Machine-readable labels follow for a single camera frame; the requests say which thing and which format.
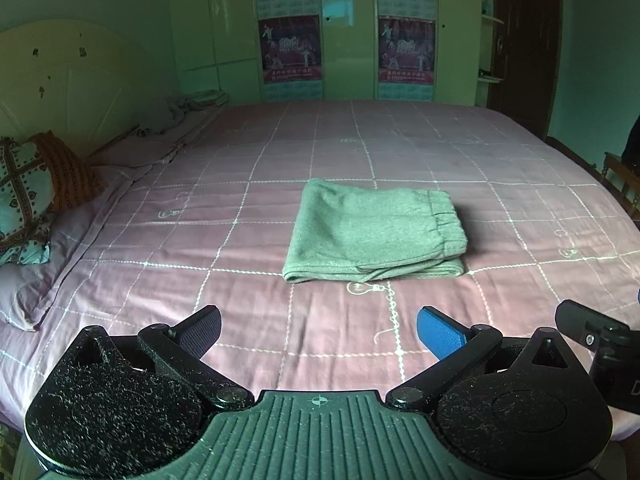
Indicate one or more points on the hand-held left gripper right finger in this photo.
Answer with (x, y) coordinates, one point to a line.
(440, 332)

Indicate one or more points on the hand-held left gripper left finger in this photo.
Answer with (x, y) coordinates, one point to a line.
(200, 332)

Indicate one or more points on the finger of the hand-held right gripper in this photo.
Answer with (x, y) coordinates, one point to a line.
(580, 320)

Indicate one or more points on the green shorts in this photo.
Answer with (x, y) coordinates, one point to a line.
(370, 230)

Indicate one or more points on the pink checked bed sheet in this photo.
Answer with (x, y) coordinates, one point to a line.
(250, 240)

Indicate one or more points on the wooden chair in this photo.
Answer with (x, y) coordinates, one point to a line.
(622, 180)

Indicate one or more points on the orange patterned pillow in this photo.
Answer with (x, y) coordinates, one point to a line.
(72, 175)

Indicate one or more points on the patterned teal pillow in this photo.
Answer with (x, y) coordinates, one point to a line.
(22, 200)

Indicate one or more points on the crumpled grey clothes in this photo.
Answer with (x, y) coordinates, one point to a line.
(175, 110)

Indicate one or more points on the dark brown door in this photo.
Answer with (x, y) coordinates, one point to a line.
(525, 50)

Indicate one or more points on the cream headboard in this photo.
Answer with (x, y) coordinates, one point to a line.
(75, 85)

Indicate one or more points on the pale green wardrobe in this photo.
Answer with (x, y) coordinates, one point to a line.
(345, 50)

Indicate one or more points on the pink wall poster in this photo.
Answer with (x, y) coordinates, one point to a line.
(290, 50)
(406, 50)

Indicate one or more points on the wall shelf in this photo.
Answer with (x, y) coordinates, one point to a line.
(491, 20)

